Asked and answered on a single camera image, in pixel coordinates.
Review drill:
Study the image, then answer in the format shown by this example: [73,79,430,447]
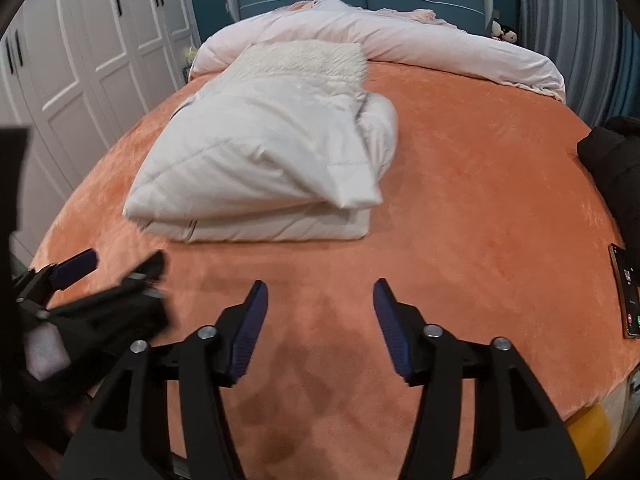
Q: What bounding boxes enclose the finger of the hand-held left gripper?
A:
[50,250,167,321]
[12,249,100,311]

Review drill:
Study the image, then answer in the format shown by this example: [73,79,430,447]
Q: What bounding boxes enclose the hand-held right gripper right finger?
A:
[373,277,586,480]

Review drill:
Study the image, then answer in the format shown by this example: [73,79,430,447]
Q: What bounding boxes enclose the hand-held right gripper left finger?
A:
[65,280,269,480]

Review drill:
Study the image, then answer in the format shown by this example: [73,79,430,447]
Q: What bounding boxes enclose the white padded jacket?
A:
[122,40,400,245]

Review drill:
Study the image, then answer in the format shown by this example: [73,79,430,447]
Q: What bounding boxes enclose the orange bed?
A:
[30,60,640,480]

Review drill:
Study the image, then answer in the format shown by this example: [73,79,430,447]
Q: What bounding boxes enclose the yellow bed base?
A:
[565,402,615,462]

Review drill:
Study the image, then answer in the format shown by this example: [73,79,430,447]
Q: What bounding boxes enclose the white panelled wardrobe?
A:
[0,0,202,267]

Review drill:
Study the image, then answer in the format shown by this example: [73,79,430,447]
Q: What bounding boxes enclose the black smartphone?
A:
[607,242,640,341]

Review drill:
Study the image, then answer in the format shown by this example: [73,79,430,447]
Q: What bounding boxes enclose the black clothing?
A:
[576,116,640,252]

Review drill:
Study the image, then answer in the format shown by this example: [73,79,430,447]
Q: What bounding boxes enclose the white duvet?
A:
[190,0,567,104]

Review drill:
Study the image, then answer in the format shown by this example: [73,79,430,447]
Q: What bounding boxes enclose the plush toys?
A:
[490,19,522,46]

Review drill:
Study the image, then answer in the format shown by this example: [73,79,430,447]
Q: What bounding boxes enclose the grey blue curtain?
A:
[515,0,640,130]

